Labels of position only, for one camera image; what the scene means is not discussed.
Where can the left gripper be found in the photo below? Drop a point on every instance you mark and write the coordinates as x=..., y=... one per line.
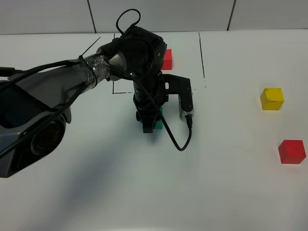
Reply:
x=149, y=98

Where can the teal block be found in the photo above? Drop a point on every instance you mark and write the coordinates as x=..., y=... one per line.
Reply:
x=159, y=123

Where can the yellow block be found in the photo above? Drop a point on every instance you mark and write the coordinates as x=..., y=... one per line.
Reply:
x=272, y=99

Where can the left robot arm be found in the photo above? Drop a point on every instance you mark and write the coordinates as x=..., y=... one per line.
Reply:
x=35, y=104

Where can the template red block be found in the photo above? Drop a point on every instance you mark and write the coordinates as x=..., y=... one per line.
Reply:
x=168, y=60

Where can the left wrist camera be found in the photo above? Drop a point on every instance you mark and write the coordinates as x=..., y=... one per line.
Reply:
x=180, y=86

